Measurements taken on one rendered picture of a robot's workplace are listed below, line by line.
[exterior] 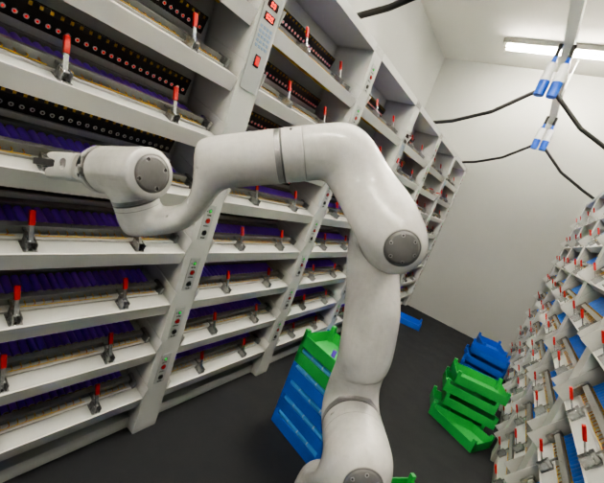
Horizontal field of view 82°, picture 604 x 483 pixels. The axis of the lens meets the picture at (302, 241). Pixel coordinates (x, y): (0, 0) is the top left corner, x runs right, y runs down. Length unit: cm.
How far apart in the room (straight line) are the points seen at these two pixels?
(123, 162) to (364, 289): 44
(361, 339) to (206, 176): 37
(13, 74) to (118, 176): 35
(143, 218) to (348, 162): 35
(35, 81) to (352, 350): 79
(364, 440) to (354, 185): 42
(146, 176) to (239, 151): 15
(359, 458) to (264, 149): 51
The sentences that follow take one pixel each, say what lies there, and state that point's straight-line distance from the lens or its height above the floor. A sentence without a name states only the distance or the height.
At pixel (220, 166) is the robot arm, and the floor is 107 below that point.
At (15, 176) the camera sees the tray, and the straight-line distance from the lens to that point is 93.
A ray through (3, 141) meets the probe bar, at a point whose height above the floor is 96.
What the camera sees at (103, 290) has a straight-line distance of 120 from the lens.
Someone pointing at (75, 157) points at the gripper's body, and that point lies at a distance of 74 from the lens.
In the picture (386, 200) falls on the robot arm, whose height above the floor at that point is 111.
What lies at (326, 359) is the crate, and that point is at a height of 43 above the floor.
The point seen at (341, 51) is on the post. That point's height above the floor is 169.
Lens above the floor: 111
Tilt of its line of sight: 11 degrees down
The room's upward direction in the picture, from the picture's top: 20 degrees clockwise
